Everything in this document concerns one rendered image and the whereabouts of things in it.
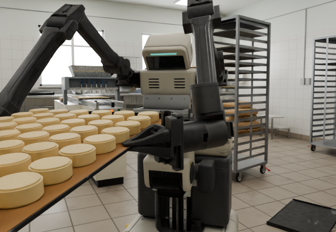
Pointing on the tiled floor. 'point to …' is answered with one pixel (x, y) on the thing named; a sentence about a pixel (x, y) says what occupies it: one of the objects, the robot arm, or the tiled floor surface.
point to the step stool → (276, 126)
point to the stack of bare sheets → (304, 217)
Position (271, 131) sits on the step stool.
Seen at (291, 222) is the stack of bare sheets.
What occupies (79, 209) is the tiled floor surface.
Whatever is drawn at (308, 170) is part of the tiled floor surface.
